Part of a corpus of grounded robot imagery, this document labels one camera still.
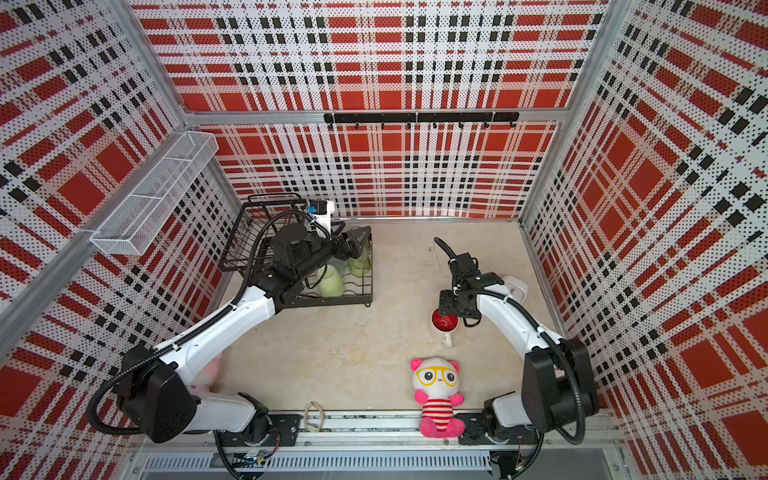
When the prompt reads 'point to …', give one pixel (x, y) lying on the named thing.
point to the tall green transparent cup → (361, 265)
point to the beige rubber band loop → (305, 416)
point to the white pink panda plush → (436, 380)
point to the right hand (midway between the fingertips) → (457, 308)
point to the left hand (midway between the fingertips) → (361, 225)
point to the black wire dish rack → (248, 244)
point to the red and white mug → (446, 324)
